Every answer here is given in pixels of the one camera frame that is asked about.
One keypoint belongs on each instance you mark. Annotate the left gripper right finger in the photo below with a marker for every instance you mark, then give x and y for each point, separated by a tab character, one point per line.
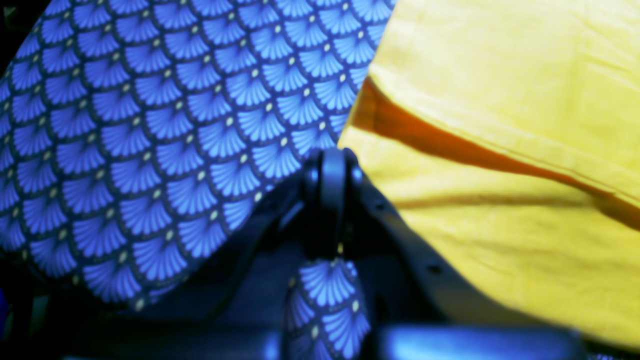
443	288

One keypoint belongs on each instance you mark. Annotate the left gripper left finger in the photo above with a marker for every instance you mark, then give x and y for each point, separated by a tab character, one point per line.
242	285

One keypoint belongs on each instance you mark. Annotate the yellow T-shirt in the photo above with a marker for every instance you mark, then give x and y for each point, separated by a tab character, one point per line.
507	135

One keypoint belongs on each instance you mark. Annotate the blue fan-pattern tablecloth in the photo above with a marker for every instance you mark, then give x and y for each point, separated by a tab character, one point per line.
137	136

